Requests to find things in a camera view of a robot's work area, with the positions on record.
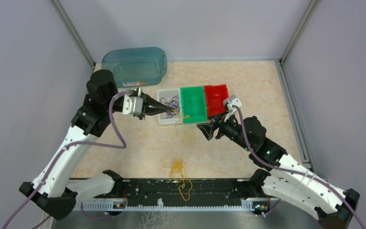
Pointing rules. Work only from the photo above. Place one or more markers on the left aluminium frame post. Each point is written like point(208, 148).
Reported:
point(66, 20)

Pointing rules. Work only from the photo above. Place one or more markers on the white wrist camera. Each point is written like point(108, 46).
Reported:
point(132, 105)
point(231, 103)

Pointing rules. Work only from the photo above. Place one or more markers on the teal transparent plastic tub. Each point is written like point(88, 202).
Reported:
point(136, 66)

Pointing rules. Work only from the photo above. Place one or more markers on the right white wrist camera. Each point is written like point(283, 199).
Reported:
point(231, 103)

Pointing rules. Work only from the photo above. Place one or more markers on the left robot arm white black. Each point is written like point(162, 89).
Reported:
point(51, 190)

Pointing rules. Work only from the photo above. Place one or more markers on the red plastic bin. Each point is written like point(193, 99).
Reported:
point(215, 96)

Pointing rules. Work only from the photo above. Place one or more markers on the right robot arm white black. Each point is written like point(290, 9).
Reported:
point(280, 175)

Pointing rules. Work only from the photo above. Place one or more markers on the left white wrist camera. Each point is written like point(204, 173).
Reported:
point(132, 105)

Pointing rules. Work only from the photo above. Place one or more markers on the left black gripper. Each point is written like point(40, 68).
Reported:
point(148, 100)

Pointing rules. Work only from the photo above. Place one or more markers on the right aluminium frame post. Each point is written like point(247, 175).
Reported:
point(299, 30)

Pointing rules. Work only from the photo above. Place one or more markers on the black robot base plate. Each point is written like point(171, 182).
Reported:
point(209, 192)

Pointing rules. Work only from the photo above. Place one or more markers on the green plastic bin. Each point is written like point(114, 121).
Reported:
point(193, 104)

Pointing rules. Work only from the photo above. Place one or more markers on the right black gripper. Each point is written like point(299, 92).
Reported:
point(208, 129)

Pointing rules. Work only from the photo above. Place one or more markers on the white plastic bin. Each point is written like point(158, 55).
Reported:
point(172, 98)

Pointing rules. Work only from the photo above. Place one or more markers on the white slotted cable duct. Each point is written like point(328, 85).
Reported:
point(117, 205)

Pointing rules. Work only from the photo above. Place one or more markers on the aluminium frame post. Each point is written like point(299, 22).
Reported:
point(299, 30)
point(66, 20)

